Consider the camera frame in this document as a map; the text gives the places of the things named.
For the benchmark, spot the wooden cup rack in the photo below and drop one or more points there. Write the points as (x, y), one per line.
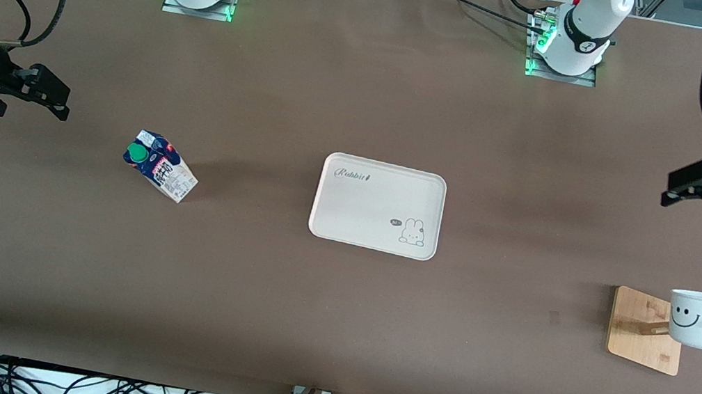
(639, 334)

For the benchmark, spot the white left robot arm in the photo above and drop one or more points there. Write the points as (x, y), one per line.
(590, 23)

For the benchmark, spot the blue milk carton green cap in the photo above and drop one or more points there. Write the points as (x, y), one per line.
(162, 167)

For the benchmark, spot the cream rabbit print tray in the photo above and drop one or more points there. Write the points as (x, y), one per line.
(363, 206)

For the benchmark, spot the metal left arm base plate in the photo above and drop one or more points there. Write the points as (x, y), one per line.
(587, 81)

